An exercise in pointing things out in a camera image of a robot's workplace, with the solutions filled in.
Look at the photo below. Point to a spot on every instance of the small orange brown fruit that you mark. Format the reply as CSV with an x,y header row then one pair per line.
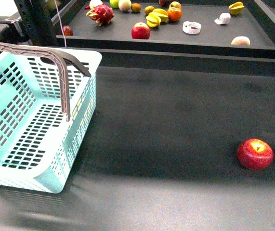
x,y
148,9

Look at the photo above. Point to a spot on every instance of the yellow starfruit middle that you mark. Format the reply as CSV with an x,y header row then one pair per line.
x,y
161,13

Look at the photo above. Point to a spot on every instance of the red yellow apple back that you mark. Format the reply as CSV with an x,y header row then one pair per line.
x,y
175,4

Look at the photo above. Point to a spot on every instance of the red apple on shelf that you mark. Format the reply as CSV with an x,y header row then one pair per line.
x,y
140,31

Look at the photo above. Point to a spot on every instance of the yellow starfruit front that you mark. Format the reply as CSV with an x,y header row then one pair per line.
x,y
153,20

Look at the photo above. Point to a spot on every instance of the yellow starfruit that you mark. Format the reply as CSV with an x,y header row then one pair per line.
x,y
161,13
153,20
236,8

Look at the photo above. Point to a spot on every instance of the red apple near front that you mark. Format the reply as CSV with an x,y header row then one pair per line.
x,y
255,154

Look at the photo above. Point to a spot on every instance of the brown kiwi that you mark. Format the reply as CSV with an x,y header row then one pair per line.
x,y
136,8

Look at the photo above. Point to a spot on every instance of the pink dragon fruit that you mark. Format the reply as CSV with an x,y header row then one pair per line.
x,y
101,14

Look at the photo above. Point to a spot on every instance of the light blue plastic basket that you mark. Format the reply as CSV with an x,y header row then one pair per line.
x,y
38,142

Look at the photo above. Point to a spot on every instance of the dark red apple back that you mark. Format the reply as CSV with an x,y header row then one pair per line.
x,y
164,2

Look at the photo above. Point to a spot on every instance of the pale peach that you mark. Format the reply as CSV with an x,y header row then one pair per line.
x,y
241,40

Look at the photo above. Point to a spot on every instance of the black metal rack post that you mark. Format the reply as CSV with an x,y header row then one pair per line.
x,y
36,20

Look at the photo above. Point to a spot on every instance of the yellow starfruit right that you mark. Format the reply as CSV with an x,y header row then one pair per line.
x,y
236,8

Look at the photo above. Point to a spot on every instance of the orange tangerine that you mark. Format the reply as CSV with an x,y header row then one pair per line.
x,y
174,14

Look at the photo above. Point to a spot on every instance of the black upper fruit tray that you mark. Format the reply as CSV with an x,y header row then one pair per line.
x,y
194,32

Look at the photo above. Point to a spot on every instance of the pale melon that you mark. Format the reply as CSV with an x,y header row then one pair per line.
x,y
124,5

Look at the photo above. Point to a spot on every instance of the white round fruit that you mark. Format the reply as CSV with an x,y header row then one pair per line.
x,y
94,3

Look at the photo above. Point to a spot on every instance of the small dark red plum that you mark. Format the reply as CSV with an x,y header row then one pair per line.
x,y
67,30

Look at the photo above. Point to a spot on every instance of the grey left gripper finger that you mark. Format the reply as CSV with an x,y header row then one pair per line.
x,y
60,59

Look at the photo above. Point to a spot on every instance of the green apple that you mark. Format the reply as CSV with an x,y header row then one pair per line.
x,y
114,4

